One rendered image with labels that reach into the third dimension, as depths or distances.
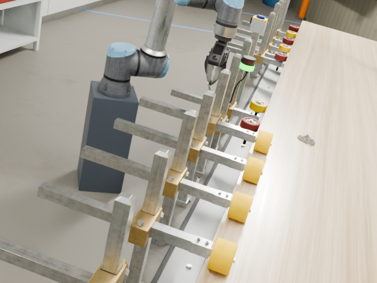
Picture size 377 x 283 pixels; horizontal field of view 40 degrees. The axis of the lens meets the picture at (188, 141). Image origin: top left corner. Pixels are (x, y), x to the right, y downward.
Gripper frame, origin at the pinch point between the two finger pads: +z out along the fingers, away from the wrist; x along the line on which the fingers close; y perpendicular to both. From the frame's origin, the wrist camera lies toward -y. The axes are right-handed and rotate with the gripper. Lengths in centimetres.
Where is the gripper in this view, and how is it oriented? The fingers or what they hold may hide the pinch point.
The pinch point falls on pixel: (210, 82)
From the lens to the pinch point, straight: 221.1
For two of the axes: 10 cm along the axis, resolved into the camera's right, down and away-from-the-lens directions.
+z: -2.2, 8.7, 4.3
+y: 2.6, -3.7, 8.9
